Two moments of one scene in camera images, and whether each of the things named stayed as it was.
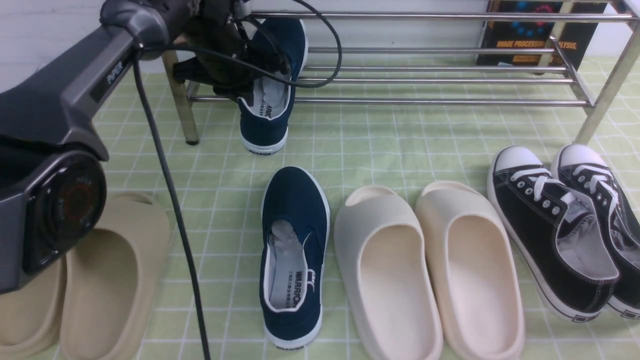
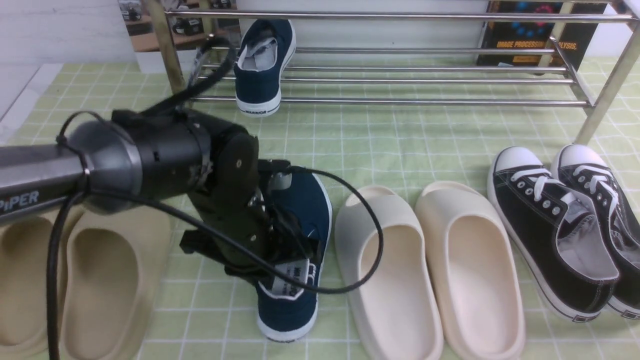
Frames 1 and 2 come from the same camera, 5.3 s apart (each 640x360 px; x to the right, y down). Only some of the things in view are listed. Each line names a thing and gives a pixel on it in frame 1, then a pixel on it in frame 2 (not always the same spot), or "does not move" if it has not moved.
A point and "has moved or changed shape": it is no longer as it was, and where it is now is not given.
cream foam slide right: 475,271 does not move
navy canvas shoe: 264,117 has moved or changed shape
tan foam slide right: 110,278 does not move
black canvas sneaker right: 585,169 does not move
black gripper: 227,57 → 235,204
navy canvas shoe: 295,221 does not move
